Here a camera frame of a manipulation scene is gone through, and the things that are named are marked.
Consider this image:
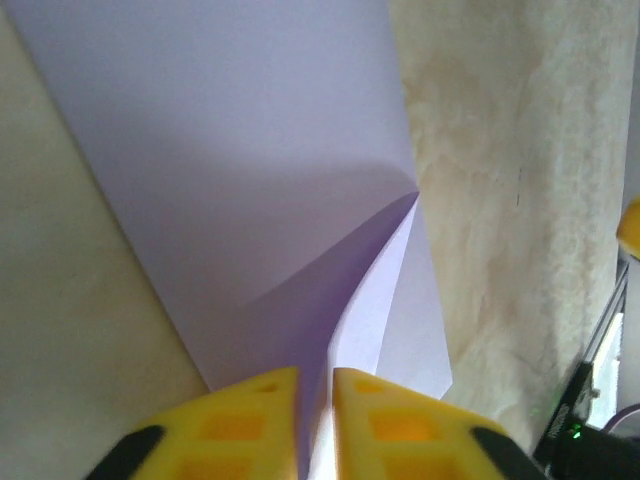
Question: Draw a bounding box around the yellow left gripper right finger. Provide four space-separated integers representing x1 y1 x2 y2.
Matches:
332 367 541 480

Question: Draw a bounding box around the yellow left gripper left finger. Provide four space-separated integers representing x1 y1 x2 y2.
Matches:
94 367 301 480

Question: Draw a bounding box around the lilac paper sheet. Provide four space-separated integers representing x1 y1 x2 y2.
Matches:
5 0 456 480

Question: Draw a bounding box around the controller board with green light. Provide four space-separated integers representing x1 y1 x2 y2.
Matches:
549 404 586 446

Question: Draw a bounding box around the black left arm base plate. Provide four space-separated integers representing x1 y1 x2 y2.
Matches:
532 357 604 480

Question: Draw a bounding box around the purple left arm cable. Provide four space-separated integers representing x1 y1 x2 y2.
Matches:
602 408 640 439

